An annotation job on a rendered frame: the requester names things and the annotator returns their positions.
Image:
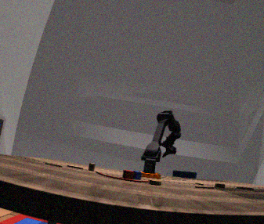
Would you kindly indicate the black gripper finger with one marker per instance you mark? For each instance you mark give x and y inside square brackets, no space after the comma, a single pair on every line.
[166,153]

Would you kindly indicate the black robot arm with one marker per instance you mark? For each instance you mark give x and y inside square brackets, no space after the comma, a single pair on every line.
[153,150]

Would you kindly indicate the red block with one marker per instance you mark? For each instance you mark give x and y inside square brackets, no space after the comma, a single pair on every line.
[127,174]

